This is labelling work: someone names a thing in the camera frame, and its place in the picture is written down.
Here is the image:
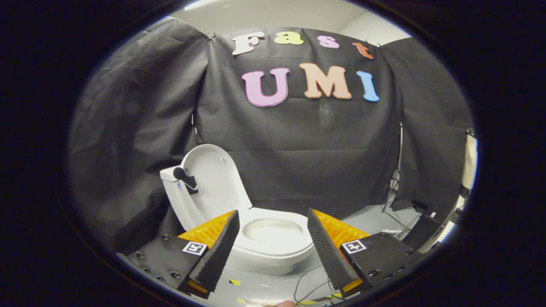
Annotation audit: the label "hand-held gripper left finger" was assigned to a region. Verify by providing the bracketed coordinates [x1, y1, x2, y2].
[116, 210, 241, 300]

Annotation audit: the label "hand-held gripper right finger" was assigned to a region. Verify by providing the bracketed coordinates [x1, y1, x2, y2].
[306, 208, 427, 299]

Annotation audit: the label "white toilet lid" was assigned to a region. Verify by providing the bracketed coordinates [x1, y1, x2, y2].
[179, 144, 253, 232]

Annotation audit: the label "black lid handle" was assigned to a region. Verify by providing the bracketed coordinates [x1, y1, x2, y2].
[173, 167, 199, 196]

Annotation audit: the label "white toilet seat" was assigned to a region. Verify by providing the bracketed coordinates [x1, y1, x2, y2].
[237, 208, 315, 257]

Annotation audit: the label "white toilet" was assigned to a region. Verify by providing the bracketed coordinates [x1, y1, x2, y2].
[160, 165, 315, 276]

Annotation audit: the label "yellow black hazard tape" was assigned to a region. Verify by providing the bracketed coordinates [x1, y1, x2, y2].
[296, 292, 342, 306]

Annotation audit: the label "black box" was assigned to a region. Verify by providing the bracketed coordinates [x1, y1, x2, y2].
[402, 213, 442, 251]

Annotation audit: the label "black metal stand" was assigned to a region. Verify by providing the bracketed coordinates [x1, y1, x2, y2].
[381, 122, 404, 214]

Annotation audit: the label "black backdrop cloth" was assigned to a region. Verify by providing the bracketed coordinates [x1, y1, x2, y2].
[68, 17, 474, 256]

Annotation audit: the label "black floor cable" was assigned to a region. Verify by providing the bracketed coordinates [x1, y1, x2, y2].
[293, 264, 342, 306]

